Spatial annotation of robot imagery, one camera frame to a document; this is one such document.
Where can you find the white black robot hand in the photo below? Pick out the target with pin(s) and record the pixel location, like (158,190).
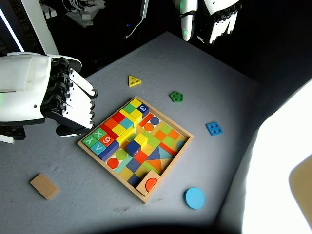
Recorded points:
(22,83)
(219,23)

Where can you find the blue square with four holes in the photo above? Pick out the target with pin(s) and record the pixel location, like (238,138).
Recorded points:
(214,128)

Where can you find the tan wooden rectangular block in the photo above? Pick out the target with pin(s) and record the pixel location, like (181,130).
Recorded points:
(44,186)

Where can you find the green pentagon with holes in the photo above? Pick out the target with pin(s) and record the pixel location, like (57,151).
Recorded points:
(176,96)

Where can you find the grey white device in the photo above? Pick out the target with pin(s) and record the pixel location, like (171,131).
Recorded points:
(83,13)

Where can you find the yellow triangle with holes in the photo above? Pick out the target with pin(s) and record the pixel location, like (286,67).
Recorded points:
(134,81)

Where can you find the grey table cloth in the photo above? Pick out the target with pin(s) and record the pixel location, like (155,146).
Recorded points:
(73,182)

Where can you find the wooden puzzle tray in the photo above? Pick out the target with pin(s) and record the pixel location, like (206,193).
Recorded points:
(165,140)

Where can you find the white sheet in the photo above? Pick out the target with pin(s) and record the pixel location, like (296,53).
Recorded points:
(275,146)

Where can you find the light blue disc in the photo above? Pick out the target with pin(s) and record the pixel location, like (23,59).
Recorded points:
(194,198)

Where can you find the tan board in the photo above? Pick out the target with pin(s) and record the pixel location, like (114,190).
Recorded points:
(302,180)

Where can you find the white frame post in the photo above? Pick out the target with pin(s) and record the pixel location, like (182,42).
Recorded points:
(36,24)

